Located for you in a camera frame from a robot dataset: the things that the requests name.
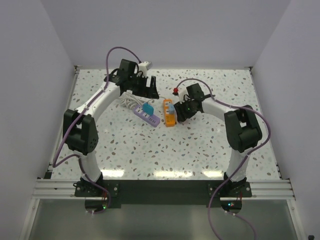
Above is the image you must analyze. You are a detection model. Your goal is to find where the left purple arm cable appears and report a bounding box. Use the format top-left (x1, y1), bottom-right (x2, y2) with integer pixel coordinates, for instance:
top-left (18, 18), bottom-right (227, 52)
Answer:
top-left (52, 46), bottom-right (145, 216)

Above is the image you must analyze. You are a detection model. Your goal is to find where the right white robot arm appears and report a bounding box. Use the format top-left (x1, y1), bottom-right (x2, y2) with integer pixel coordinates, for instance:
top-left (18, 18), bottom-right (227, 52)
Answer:
top-left (173, 83), bottom-right (263, 197)

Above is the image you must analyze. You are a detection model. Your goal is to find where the light blue charger plug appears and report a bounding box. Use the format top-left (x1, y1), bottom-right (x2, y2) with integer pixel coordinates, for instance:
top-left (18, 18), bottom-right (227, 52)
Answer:
top-left (168, 103), bottom-right (176, 115)

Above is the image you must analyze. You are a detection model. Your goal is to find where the orange power strip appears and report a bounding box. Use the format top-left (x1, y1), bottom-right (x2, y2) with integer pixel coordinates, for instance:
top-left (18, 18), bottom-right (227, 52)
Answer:
top-left (163, 98), bottom-right (176, 127)

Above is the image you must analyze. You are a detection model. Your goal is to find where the teal blue plug adapter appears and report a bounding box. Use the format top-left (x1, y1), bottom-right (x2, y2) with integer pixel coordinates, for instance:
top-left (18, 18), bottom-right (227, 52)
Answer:
top-left (142, 102), bottom-right (154, 116)

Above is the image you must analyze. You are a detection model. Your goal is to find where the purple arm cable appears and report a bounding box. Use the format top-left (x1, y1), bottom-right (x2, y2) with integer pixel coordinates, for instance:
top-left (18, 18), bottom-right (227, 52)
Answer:
top-left (176, 78), bottom-right (273, 240)
top-left (52, 46), bottom-right (145, 216)

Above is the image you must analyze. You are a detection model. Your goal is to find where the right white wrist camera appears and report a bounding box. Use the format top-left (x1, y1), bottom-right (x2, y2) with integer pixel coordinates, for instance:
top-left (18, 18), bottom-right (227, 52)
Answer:
top-left (172, 87), bottom-right (188, 101)

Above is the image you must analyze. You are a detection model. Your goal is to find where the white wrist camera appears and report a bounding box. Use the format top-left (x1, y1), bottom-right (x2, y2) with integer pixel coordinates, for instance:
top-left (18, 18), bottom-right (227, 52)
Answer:
top-left (172, 87), bottom-right (188, 101)
top-left (138, 61), bottom-right (153, 77)

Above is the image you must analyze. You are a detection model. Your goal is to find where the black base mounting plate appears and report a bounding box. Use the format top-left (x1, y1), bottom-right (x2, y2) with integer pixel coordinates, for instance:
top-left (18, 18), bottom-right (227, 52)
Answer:
top-left (73, 179), bottom-right (253, 211)

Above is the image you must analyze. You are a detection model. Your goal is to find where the purple power strip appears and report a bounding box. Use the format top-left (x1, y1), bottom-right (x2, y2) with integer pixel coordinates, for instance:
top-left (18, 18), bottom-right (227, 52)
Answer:
top-left (133, 105), bottom-right (161, 127)

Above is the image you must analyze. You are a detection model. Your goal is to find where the aluminium frame rail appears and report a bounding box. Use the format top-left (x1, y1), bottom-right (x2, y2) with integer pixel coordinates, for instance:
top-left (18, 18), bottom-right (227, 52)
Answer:
top-left (31, 177), bottom-right (83, 200)

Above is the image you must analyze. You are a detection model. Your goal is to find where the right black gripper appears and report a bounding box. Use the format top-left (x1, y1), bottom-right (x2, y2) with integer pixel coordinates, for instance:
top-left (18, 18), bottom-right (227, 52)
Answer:
top-left (173, 97), bottom-right (197, 123)

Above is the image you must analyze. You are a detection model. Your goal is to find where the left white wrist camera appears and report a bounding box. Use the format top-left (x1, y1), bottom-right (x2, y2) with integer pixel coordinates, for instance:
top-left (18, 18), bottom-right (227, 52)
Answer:
top-left (138, 61), bottom-right (153, 77)

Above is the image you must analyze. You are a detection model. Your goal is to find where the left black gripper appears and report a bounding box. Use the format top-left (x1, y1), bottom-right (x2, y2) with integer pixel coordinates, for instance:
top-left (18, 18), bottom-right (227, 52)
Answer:
top-left (128, 73), bottom-right (159, 99)

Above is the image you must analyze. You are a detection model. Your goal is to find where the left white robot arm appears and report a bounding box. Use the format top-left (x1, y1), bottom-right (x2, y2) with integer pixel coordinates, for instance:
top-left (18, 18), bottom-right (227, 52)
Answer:
top-left (63, 59), bottom-right (160, 197)

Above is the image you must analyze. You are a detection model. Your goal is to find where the white purple strip cord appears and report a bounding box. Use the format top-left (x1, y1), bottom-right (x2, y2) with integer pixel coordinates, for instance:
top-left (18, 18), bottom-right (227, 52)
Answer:
top-left (119, 91), bottom-right (151, 110)

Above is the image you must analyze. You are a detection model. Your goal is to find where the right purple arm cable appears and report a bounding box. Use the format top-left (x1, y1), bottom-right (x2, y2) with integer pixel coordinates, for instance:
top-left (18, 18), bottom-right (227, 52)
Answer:
top-left (176, 78), bottom-right (273, 240)

